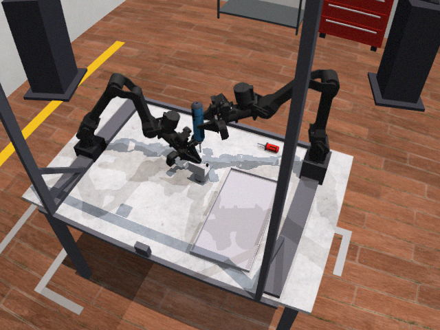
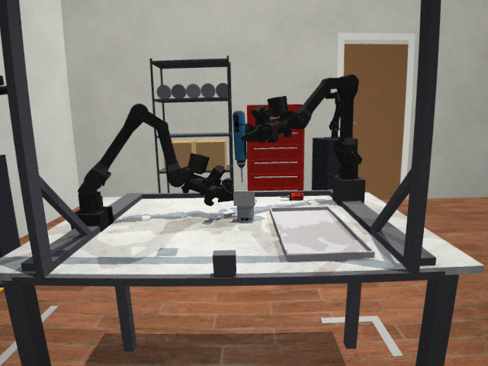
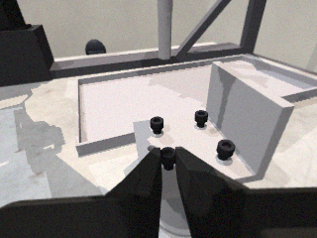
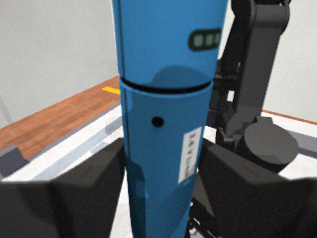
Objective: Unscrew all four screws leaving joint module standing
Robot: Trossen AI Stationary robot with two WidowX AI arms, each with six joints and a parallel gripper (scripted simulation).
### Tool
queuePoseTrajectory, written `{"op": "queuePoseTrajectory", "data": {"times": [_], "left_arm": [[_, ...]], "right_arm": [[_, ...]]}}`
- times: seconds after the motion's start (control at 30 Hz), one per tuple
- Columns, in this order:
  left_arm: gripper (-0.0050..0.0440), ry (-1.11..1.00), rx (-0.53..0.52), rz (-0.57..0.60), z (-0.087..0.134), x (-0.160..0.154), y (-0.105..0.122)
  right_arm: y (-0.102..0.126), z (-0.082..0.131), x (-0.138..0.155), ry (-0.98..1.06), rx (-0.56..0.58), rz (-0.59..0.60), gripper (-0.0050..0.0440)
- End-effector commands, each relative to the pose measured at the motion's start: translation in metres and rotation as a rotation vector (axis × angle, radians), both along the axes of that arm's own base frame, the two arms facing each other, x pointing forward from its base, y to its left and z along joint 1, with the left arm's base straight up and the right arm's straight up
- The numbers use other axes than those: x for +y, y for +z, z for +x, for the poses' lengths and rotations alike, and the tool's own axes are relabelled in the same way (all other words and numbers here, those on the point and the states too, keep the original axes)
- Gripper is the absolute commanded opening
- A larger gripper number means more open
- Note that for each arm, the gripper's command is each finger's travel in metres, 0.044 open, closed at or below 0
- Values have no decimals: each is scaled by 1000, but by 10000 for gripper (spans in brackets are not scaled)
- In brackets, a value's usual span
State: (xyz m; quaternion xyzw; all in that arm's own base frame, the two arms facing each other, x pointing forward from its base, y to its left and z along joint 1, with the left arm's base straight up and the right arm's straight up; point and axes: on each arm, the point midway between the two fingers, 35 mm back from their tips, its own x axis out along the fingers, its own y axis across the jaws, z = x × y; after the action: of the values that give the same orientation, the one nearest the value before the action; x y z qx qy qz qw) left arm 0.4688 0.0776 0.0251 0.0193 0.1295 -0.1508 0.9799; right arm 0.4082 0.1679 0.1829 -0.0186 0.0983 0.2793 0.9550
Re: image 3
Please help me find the grey l-shaped metal bracket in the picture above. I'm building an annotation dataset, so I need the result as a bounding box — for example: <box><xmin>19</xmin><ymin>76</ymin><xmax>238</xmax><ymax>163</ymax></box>
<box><xmin>133</xmin><ymin>61</ymin><xmax>295</xmax><ymax>200</ymax></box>

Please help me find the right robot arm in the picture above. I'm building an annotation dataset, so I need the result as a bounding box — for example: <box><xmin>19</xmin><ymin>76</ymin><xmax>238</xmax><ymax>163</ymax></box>
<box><xmin>0</xmin><ymin>0</ymin><xmax>32</xmax><ymax>31</ymax></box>

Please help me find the black screw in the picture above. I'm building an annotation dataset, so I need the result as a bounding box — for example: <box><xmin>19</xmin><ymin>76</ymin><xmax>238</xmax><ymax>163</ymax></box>
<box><xmin>151</xmin><ymin>116</ymin><xmax>163</xmax><ymax>134</ymax></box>
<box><xmin>194</xmin><ymin>110</ymin><xmax>208</xmax><ymax>128</ymax></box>
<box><xmin>160</xmin><ymin>147</ymin><xmax>176</xmax><ymax>171</ymax></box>
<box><xmin>216</xmin><ymin>139</ymin><xmax>236</xmax><ymax>161</ymax></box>

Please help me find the blue electric screwdriver barrel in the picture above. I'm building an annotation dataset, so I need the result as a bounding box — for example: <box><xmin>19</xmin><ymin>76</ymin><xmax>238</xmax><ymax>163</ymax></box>
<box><xmin>157</xmin><ymin>0</ymin><xmax>173</xmax><ymax>60</ymax></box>

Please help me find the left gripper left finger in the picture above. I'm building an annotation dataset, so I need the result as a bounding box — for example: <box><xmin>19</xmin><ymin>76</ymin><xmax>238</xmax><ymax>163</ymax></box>
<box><xmin>0</xmin><ymin>147</ymin><xmax>162</xmax><ymax>238</ymax></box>

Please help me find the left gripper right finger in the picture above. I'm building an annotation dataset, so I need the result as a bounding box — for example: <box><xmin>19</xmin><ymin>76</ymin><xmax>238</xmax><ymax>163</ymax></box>
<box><xmin>175</xmin><ymin>147</ymin><xmax>317</xmax><ymax>238</ymax></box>

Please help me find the grey cylinder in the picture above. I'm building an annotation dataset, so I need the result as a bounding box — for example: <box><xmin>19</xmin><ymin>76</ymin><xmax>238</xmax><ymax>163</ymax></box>
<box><xmin>159</xmin><ymin>196</ymin><xmax>191</xmax><ymax>237</ymax></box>

